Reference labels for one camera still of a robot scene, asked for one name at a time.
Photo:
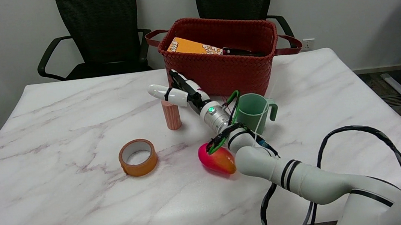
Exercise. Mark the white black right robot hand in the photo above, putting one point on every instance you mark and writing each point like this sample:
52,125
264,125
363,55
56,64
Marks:
183,93

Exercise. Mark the wooden cylinder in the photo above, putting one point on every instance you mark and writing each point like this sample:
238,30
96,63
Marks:
172,117

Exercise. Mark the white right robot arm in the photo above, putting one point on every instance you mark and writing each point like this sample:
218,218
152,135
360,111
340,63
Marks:
306,179

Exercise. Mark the red woven basket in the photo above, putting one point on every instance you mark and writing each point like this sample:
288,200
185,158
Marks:
218,69

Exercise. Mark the yellow popcorn box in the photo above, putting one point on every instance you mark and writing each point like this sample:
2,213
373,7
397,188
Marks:
189,47

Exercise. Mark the black object in basket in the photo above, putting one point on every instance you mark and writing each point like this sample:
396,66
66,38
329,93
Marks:
240,51

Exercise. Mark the red yellow mango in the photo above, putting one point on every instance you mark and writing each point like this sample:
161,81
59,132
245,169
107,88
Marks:
218,162

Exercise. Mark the green plastic mug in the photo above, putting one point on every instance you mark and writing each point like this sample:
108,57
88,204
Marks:
257,115

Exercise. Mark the orange tape roll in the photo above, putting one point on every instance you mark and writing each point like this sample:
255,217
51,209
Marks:
131,167

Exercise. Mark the white wall outlet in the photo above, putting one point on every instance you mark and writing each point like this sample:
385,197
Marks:
308,44

